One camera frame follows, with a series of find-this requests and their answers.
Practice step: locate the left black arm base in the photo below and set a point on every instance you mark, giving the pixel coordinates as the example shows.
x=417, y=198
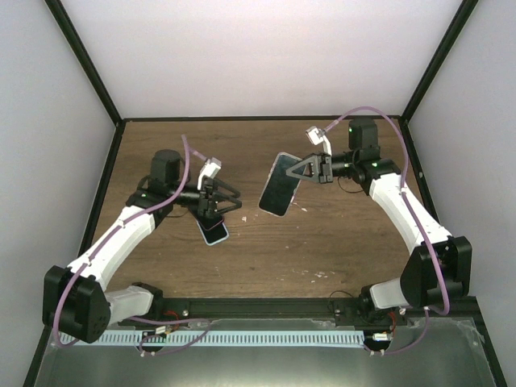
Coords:
x=143, y=303

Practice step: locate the phone in light blue case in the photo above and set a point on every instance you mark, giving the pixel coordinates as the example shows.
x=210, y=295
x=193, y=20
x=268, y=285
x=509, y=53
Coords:
x=213, y=234

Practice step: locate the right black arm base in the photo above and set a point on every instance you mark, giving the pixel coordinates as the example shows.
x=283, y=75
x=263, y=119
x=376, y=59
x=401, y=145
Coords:
x=354, y=312

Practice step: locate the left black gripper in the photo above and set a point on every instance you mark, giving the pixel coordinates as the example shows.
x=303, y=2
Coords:
x=207, y=205

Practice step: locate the black phone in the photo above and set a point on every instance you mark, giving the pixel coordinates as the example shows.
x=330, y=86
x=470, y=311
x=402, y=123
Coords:
x=279, y=188

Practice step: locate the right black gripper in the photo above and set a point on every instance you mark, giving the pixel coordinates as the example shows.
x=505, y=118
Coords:
x=323, y=172

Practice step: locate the grey metal front plate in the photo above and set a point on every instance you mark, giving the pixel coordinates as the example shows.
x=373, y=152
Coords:
x=436, y=352

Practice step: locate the light blue slotted cable duct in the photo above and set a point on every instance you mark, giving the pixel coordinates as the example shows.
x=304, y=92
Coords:
x=352, y=339

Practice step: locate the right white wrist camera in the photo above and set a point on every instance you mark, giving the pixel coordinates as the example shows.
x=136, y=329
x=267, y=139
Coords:
x=318, y=136

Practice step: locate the phone in pink case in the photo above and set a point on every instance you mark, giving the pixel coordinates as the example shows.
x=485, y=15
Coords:
x=207, y=223

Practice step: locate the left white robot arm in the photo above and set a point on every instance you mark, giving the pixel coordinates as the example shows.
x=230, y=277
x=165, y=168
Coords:
x=76, y=299

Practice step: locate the black aluminium frame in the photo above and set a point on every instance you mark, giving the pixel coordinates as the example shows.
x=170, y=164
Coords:
x=65, y=23

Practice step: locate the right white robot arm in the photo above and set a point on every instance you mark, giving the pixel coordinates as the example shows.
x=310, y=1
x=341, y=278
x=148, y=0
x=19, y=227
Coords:
x=438, y=269

